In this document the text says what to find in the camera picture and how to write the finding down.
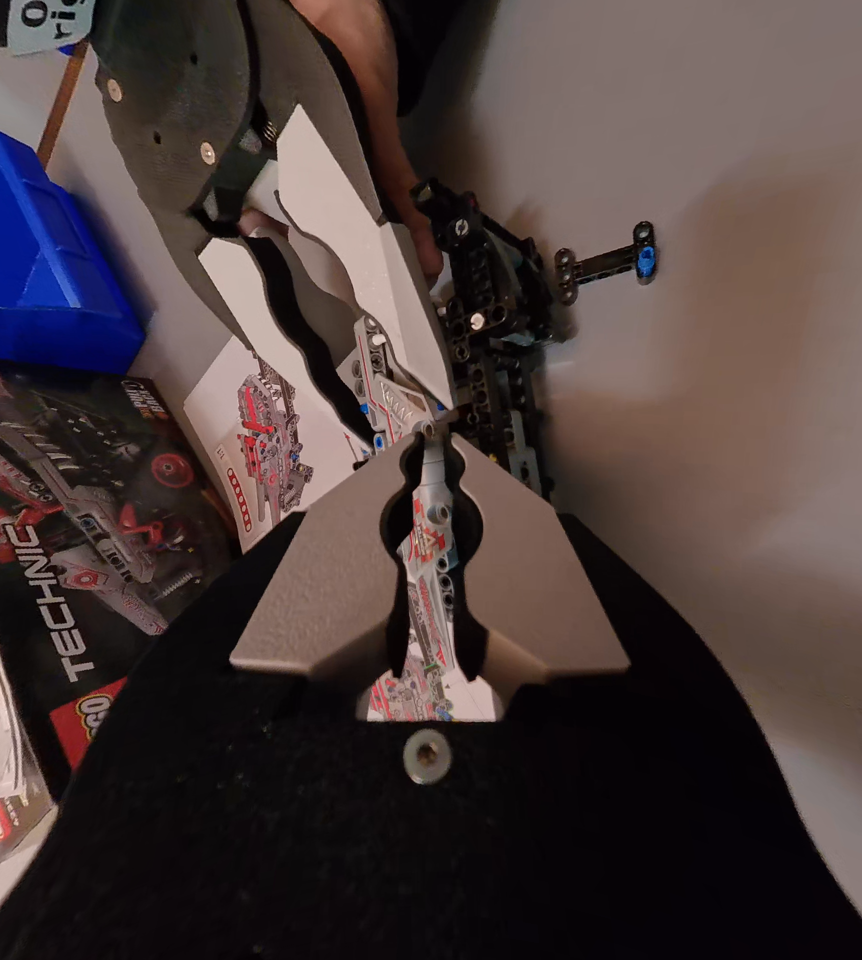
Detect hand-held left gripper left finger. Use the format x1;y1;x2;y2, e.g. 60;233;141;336
230;433;423;682

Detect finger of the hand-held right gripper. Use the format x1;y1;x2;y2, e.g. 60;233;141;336
245;103;461;412
197;228;376;447

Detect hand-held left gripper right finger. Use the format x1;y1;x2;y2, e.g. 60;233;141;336
442;433;632;702

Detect grey red toy brick truck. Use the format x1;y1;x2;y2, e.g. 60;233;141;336
333;178;578;676

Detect black toy brick beam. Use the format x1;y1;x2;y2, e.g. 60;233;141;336
554;221;657;305

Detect grey desk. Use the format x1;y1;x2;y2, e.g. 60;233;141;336
0;0;862;960

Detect person's right hand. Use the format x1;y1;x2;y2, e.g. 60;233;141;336
292;0;445;284

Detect open instruction booklet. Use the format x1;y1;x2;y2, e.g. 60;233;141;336
183;333;501;723

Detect blue plastic bin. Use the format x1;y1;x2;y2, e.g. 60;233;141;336
0;112;156;376

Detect black toy set box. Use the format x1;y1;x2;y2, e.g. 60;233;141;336
0;352;245;867

